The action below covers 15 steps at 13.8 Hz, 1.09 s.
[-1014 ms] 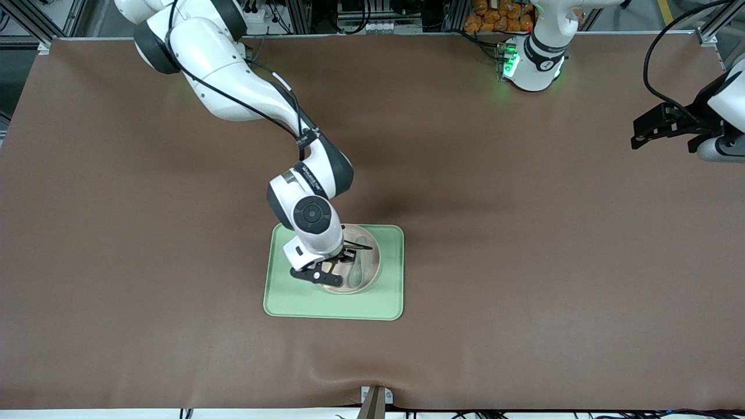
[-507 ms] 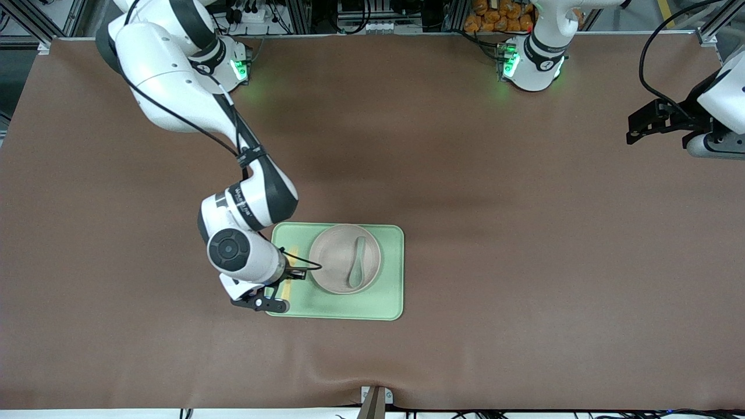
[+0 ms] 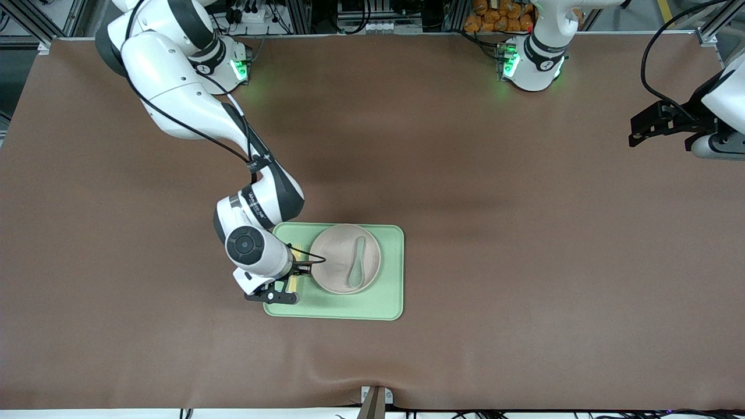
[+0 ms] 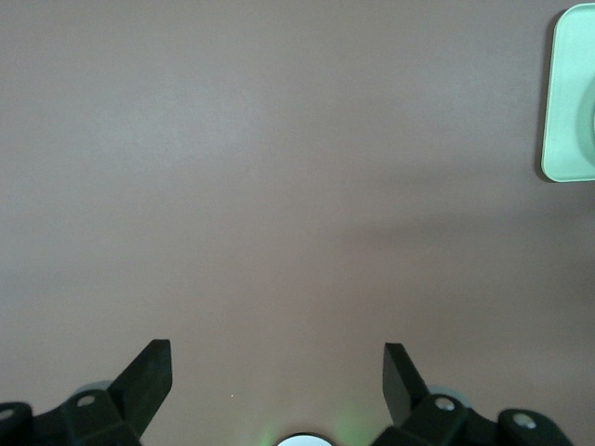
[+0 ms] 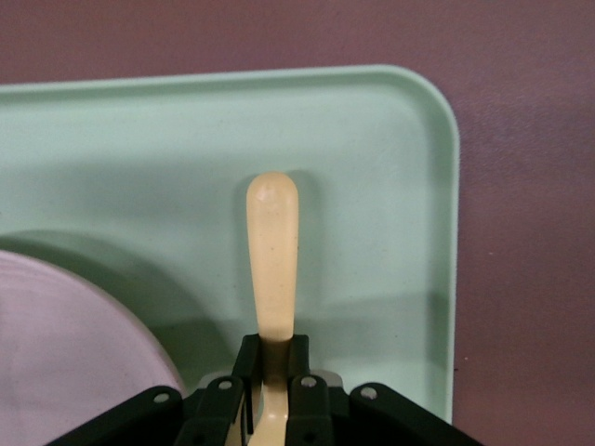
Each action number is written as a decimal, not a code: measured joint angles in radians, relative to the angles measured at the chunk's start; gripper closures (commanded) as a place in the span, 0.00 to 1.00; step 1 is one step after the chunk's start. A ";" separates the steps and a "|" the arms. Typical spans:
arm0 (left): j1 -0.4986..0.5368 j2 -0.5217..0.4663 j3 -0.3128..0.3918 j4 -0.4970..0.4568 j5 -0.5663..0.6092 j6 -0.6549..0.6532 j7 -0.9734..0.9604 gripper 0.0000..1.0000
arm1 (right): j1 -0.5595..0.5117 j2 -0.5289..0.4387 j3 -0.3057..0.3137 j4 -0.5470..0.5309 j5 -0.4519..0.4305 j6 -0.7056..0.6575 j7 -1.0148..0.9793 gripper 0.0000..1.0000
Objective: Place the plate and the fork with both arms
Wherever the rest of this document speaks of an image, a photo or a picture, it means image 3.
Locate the round off-white plate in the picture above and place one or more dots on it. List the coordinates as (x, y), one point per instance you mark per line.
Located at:
(334, 256)

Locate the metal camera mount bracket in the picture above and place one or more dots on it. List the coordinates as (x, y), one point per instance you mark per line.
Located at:
(375, 401)

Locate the brown table mat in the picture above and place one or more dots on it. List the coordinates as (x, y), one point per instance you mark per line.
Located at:
(465, 174)

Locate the white terminal block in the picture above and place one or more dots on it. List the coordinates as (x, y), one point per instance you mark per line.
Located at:
(364, 27)

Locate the pale green plastic spoon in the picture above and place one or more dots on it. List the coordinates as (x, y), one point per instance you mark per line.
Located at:
(356, 270)

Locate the mint green rectangular tray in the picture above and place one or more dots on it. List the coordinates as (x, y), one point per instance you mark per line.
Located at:
(384, 302)

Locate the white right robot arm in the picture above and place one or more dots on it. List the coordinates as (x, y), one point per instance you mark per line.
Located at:
(174, 93)

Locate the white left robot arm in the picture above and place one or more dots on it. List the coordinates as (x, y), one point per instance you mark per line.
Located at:
(538, 67)

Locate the yellow plastic fork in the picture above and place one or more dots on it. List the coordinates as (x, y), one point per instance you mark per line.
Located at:
(295, 285)

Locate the orange packaged goods pile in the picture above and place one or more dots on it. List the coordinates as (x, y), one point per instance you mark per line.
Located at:
(500, 17)

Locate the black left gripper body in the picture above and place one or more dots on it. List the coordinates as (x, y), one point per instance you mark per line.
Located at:
(691, 114)

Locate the white power strip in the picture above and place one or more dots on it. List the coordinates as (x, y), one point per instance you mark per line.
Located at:
(250, 14)

